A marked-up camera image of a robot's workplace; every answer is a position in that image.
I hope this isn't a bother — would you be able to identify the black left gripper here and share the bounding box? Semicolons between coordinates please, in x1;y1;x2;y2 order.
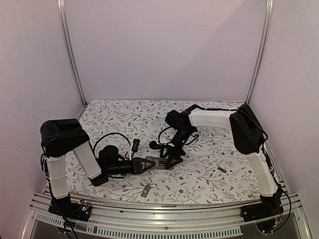
106;157;155;176

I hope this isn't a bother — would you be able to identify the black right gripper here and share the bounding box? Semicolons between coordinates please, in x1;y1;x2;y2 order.
160;127;194;169

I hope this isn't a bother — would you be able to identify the white remote control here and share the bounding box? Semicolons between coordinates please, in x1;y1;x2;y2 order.
146;156;168;170

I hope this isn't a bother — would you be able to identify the grey battery compartment cover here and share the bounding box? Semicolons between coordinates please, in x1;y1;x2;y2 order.
141;185;151;198

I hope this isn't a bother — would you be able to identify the black battery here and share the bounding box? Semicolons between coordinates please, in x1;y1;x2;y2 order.
217;167;227;173

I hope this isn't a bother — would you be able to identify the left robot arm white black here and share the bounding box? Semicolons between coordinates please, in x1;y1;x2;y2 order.
40;119;156;216

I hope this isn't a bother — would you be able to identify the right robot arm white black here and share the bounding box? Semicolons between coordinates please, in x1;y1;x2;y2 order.
164;104;283;217

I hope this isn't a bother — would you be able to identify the floral patterned table mat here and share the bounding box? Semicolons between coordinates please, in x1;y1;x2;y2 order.
47;99;280;206

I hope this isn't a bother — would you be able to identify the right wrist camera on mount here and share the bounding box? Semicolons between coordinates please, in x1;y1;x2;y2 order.
149;140;172;150

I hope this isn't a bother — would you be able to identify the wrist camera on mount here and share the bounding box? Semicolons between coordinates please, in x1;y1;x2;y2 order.
125;138;140;160
149;140;172;150

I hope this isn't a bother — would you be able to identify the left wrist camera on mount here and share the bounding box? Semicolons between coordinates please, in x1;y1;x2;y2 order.
125;138;140;160

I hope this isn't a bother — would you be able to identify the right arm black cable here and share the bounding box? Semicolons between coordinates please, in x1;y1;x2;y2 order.
158;125;175;145

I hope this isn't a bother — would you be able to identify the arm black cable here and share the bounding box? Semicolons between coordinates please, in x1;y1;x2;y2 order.
158;125;175;145
92;133;132;155

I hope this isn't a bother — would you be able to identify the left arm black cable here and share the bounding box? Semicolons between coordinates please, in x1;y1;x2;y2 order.
92;133;132;155

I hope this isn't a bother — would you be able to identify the front aluminium rail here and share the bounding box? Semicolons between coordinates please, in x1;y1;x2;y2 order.
21;191;311;238

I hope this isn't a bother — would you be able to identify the white slotted cable duct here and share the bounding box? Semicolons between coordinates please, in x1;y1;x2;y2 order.
35;205;244;239

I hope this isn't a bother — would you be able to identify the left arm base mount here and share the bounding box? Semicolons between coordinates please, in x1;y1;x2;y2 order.
48;196;92;222

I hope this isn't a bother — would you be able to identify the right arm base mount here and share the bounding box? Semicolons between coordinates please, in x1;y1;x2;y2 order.
240;196;284;222

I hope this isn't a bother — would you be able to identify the right aluminium frame post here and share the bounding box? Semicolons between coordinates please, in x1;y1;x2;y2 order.
245;0;274;105

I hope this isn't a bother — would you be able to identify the aluminium frame post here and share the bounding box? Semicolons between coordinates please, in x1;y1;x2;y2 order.
245;0;274;105
56;0;87;107

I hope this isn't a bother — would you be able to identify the left aluminium frame post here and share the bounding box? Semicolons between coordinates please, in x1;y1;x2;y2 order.
56;0;87;107

